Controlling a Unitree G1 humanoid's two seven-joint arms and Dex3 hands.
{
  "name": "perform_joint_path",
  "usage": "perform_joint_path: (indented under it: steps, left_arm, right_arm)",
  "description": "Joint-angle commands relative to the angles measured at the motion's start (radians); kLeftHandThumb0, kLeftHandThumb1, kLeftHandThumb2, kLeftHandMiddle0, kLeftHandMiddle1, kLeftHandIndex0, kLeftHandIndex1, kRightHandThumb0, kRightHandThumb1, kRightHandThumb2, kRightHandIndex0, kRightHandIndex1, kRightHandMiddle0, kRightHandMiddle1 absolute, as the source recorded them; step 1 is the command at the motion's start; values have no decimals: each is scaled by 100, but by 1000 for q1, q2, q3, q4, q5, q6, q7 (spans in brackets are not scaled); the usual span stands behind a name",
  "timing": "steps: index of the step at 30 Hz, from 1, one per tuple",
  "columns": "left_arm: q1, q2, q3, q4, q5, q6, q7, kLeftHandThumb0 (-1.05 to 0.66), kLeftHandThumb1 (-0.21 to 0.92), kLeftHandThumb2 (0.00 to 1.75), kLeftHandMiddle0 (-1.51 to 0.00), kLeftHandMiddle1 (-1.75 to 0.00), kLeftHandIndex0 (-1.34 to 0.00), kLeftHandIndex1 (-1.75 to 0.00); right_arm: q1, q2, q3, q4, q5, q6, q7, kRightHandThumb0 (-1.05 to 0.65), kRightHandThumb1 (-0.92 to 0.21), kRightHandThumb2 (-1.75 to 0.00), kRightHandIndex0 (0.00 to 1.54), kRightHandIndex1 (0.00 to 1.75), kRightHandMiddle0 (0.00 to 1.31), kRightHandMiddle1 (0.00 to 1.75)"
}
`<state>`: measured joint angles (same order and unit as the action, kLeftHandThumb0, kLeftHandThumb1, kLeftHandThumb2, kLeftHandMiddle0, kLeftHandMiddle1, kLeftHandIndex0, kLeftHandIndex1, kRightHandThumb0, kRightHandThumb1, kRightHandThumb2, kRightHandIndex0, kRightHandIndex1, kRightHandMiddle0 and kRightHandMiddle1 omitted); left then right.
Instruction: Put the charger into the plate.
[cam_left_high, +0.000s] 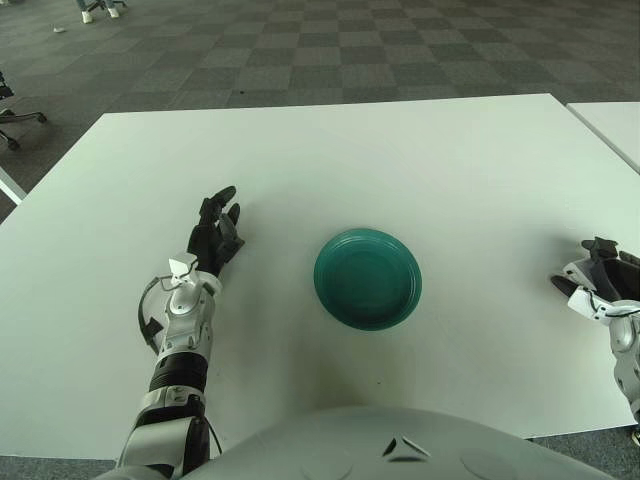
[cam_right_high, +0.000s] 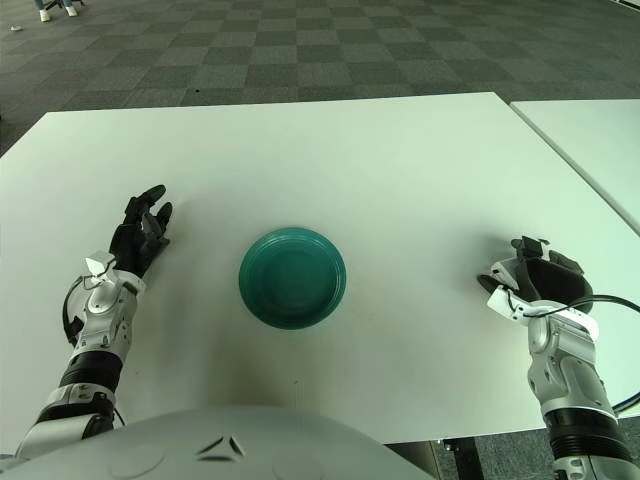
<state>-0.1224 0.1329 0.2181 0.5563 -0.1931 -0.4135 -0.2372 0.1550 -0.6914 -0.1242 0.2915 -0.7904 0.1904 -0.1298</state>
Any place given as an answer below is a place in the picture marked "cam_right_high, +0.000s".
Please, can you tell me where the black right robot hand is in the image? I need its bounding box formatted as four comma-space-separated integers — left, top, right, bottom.
477, 235, 595, 314

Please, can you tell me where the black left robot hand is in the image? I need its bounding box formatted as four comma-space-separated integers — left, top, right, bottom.
109, 184, 174, 279

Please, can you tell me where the white charger block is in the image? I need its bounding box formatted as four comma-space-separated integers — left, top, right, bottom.
490, 257, 521, 290

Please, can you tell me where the green round plate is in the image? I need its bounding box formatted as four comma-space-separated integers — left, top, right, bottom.
238, 227, 348, 330

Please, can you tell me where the white neighbouring table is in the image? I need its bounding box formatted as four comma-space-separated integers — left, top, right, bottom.
509, 99, 640, 229

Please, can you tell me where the white robot torso shell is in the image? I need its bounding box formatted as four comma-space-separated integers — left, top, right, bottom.
0, 405, 422, 480

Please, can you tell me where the grey right arm cable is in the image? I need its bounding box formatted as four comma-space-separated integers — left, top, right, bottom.
549, 294, 640, 414

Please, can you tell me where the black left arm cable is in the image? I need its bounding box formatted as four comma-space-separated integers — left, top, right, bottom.
61, 277, 91, 349

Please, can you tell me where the black table frame leg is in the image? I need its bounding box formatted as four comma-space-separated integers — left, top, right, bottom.
433, 437, 482, 480

